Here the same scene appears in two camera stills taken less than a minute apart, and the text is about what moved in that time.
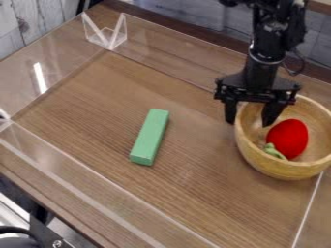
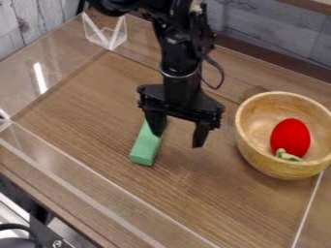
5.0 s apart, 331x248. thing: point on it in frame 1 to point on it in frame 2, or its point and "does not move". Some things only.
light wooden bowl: [250, 128] does not move
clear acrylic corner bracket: [104, 37] does not move
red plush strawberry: [288, 137] does not move
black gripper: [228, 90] to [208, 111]
